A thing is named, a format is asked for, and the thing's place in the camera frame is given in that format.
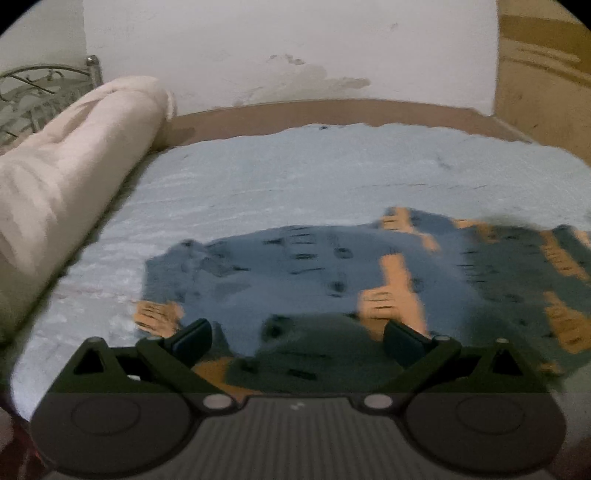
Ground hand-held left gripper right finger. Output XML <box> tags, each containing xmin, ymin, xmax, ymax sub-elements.
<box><xmin>353</xmin><ymin>320</ymin><xmax>550</xmax><ymax>414</ymax></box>

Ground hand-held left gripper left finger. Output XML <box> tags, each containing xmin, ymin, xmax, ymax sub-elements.
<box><xmin>55</xmin><ymin>318</ymin><xmax>241</xmax><ymax>416</ymax></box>

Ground blue pants with orange print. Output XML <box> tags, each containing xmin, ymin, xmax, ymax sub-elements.
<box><xmin>134</xmin><ymin>207</ymin><xmax>591</xmax><ymax>394</ymax></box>

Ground light blue bed blanket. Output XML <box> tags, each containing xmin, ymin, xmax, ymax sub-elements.
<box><xmin>9</xmin><ymin>122</ymin><xmax>591</xmax><ymax>422</ymax></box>

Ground rolled cream comforter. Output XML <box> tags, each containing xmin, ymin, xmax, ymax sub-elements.
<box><xmin>0</xmin><ymin>76</ymin><xmax>177</xmax><ymax>347</ymax></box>

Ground plywood panel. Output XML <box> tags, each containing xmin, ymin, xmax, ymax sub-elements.
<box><xmin>493</xmin><ymin>0</ymin><xmax>591</xmax><ymax>163</ymax></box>

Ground metal scrollwork headboard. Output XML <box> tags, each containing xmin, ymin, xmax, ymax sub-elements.
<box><xmin>0</xmin><ymin>54</ymin><xmax>103</xmax><ymax>149</ymax></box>

